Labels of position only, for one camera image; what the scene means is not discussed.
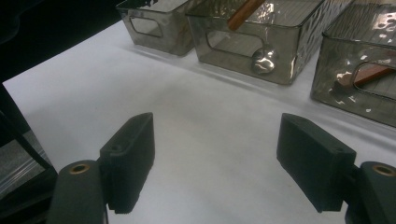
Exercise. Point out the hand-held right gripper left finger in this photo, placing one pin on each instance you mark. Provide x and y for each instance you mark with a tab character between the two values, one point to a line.
130	161

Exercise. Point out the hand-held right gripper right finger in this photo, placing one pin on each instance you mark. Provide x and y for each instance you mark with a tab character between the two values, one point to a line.
314	161

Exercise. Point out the metal spoon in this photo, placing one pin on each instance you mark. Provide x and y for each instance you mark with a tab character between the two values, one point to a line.
263	62

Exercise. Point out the transparent grey plastic bin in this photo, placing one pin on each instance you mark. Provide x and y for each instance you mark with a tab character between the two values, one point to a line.
174	34
342	53
286	46

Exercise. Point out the aluminium floor rail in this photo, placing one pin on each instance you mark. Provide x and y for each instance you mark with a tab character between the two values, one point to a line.
21	178

